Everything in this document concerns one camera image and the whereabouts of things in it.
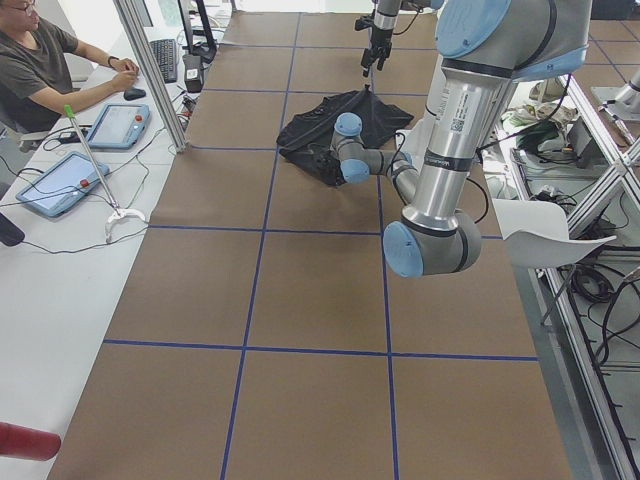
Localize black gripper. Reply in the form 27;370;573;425
361;27;393;76

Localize black printed t-shirt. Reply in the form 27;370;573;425
276;87;414;186

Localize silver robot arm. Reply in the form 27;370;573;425
354;0;444;78
331;1;592;277

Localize black monitor on stand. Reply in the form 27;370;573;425
177;0;218;65

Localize small black labelled box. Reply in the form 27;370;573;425
182;53;204;93

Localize black computer keyboard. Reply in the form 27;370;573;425
149;38;178;83

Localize white plastic chair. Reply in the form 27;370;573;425
493;199;616;269

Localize black computer mouse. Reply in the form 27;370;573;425
123;88;146;101

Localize far teach pendant tablet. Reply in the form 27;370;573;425
86;103;150;150

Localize teach pendant tablet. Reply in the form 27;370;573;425
86;103;150;150
15;151;100;218

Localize metal reacher grabber tool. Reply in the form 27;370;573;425
64;104;147;244

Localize seated man grey shirt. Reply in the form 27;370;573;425
1;1;139;134

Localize near teach pendant tablet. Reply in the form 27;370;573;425
15;151;100;218

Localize red fire extinguisher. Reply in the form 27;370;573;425
1;422;62;461

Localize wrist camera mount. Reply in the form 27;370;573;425
354;15;373;31

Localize aluminium frame post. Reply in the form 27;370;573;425
113;0;187;153

